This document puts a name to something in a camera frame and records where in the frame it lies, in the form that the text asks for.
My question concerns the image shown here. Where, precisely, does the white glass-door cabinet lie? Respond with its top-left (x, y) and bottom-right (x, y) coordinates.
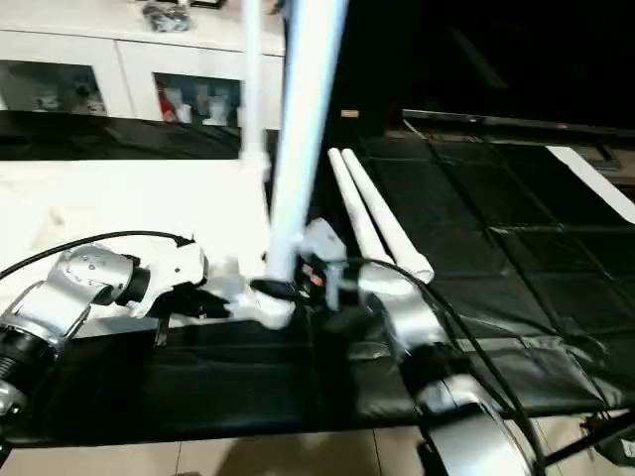
top-left (0, 0), bottom-right (291, 150)

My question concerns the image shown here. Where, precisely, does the black cabinet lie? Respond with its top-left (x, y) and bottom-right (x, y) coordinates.
top-left (283, 0), bottom-right (635, 135)

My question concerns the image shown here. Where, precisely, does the black mat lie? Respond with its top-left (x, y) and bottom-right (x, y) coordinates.
top-left (0, 111), bottom-right (635, 447)

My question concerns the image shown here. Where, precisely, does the grey object on cabinet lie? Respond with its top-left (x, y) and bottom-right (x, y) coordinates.
top-left (141, 0), bottom-right (192, 32)

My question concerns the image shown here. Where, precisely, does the white plastic table top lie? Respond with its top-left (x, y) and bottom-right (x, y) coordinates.
top-left (0, 154), bottom-right (301, 344)

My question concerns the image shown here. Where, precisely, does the white plastic table leg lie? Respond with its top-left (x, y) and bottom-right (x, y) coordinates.
top-left (238, 0), bottom-right (271, 168)
top-left (327, 149), bottom-right (398, 271)
top-left (264, 0), bottom-right (350, 291)
top-left (340, 147), bottom-right (437, 286)

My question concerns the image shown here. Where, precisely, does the white flat strip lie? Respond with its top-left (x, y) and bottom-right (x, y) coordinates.
top-left (546, 146), bottom-right (635, 225)

